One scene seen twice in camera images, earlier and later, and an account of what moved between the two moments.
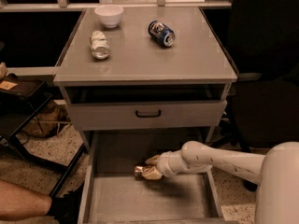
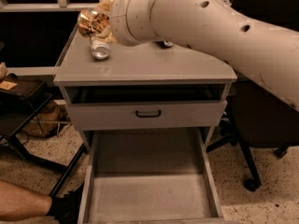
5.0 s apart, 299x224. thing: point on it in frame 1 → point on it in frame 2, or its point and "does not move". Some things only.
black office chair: x=260 y=35 does not move
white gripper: x=163 y=164 → x=118 y=19
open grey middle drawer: x=113 y=194 does not move
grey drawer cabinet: x=151 y=68 does not move
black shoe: x=66 y=209 does not move
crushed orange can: x=138 y=172 → x=92 y=21
